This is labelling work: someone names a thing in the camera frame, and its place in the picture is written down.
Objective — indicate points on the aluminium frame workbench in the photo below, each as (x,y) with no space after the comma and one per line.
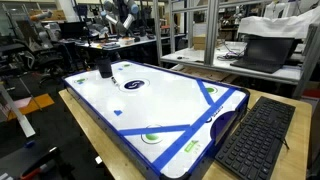
(207,58)

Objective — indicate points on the dark blue plastic cup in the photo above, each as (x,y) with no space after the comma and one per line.
(104,67)

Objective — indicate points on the wooden workbench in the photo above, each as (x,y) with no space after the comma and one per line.
(291,163)

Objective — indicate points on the air hockey table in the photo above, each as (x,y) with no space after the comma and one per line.
(171,125)

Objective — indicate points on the cardboard box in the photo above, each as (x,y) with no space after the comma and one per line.
(199,42)

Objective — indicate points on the black office chair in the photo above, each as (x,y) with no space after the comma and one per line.
(41,55)

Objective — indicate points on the white cloth cover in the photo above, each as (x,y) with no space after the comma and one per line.
(291,27)

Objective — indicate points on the black laptop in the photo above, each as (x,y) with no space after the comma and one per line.
(265,54)

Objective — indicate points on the black computer keyboard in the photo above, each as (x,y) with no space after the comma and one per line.
(251,152)

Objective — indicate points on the grey background robot arm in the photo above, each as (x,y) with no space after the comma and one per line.
(120,13)

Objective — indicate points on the black and white marker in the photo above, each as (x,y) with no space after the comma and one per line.
(114,80)

